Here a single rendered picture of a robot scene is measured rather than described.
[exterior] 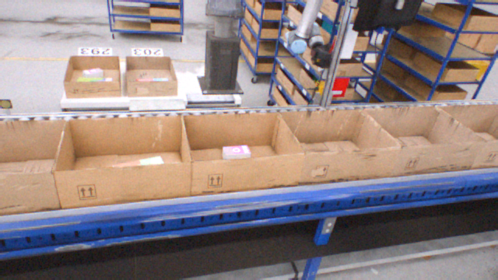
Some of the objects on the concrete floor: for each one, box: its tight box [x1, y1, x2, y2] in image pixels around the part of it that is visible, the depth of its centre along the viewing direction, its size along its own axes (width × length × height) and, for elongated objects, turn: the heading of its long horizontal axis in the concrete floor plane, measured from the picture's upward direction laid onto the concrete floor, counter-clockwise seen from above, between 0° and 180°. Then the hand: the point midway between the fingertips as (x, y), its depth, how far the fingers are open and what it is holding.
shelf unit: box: [267, 0, 394, 106], centre depth 291 cm, size 98×49×196 cm, turn 6°
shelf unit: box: [350, 0, 498, 103], centre depth 305 cm, size 98×49×196 cm, turn 6°
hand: (327, 70), depth 215 cm, fingers closed
